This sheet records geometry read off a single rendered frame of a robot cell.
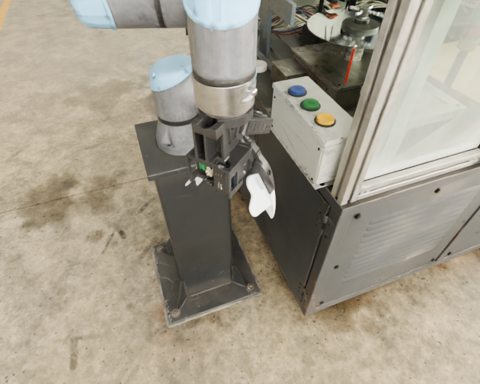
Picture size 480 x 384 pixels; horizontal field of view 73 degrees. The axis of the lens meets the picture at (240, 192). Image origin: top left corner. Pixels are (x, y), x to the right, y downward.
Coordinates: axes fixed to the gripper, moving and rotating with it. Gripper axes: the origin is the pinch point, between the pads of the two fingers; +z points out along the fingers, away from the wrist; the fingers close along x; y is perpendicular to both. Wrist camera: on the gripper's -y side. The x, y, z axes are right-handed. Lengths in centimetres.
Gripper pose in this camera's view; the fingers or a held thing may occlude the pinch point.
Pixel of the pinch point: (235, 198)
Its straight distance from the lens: 57.3
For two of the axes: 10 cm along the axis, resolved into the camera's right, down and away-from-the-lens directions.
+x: 8.6, 3.7, -3.5
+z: 0.0, 6.8, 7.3
